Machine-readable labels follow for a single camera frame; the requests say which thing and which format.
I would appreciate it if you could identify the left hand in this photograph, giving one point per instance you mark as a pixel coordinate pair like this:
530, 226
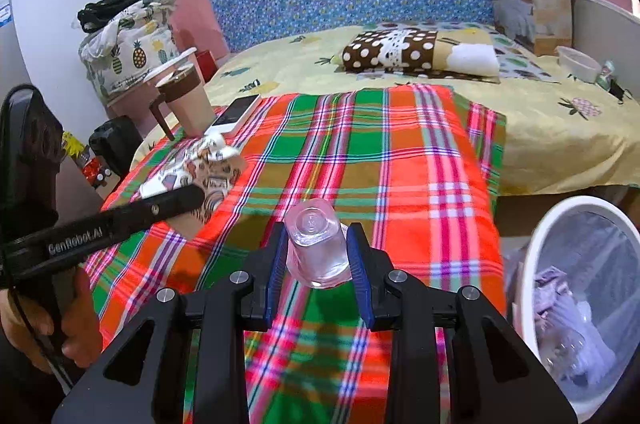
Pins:
80, 324

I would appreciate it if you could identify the patterned paper cup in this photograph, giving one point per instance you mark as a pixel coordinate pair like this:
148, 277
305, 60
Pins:
208, 162

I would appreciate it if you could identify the yellow bed sheet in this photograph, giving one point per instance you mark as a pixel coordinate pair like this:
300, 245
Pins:
562, 134

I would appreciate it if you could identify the small green jar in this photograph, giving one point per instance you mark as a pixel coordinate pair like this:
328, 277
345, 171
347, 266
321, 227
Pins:
604, 77

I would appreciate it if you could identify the pineapple print bedding pile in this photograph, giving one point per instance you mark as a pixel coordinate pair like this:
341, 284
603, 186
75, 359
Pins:
125, 40

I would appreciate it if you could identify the white smartphone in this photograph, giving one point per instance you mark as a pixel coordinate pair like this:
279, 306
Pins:
232, 119

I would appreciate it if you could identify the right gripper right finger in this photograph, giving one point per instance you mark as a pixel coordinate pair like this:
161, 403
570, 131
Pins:
377, 306

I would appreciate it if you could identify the brown polka dot pillow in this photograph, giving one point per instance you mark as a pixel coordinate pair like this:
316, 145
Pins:
420, 51

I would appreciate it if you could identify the plaid tablecloth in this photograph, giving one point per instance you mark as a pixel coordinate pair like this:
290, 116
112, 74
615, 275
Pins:
417, 166

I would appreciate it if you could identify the white radiator panel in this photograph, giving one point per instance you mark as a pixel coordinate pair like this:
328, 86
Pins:
605, 31

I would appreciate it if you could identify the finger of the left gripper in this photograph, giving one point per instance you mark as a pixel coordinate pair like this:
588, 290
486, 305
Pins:
169, 204

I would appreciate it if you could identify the brown lidded mug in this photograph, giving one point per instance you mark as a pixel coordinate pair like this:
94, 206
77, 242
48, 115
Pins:
183, 92

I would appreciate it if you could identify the white trash bin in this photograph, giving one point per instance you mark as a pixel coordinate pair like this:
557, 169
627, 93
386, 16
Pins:
572, 292

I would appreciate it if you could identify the white plastic bowl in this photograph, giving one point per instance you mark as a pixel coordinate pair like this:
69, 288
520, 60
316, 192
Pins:
577, 64

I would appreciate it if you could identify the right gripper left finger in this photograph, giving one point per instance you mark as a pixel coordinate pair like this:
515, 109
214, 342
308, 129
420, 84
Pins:
267, 268

